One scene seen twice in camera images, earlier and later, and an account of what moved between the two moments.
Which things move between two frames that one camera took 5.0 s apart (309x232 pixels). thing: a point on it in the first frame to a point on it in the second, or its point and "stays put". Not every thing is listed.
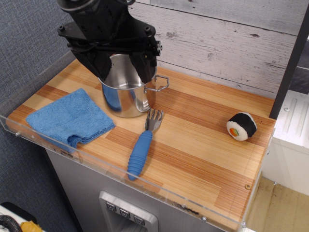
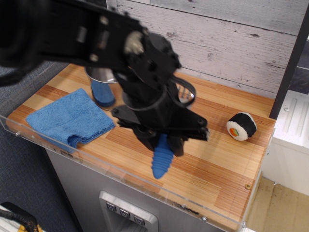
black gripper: (104, 24) to (157, 104)
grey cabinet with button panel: (104, 201) stays put
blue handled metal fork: (151, 124) to (163, 157)
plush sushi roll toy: (241, 126) stays put
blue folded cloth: (73, 114) stays put
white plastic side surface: (287, 162) stays put
